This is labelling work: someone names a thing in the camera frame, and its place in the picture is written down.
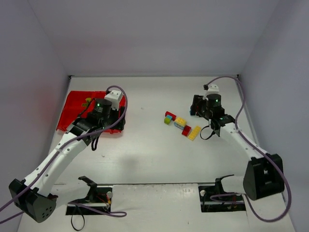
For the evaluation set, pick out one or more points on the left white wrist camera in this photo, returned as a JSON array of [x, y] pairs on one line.
[[114, 97]]

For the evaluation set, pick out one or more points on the yellow square lego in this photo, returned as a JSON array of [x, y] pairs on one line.
[[180, 123]]

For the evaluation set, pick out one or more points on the red lego brick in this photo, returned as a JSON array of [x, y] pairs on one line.
[[170, 115]]

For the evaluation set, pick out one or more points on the yellow long lego plate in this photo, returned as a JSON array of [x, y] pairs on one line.
[[194, 133]]

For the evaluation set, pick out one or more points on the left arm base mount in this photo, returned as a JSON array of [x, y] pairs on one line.
[[98, 197]]

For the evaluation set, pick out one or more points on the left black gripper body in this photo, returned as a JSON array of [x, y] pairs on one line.
[[119, 120]]

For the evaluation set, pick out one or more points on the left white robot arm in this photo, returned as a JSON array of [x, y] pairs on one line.
[[36, 194]]

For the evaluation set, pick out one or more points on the small red lego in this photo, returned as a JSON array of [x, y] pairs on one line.
[[186, 131]]

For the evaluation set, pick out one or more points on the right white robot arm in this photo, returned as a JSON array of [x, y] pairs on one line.
[[262, 175]]

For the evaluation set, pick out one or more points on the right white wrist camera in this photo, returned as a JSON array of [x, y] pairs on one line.
[[210, 89]]

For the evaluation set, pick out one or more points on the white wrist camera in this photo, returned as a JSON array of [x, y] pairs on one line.
[[114, 97], [210, 89]]

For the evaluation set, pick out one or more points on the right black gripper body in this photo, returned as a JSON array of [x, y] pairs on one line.
[[195, 106]]

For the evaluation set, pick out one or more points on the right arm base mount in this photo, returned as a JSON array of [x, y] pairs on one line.
[[213, 198]]

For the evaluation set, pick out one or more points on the green long lego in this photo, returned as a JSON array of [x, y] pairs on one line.
[[87, 102]]

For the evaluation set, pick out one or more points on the red divided bin tray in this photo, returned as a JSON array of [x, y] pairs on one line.
[[73, 106]]

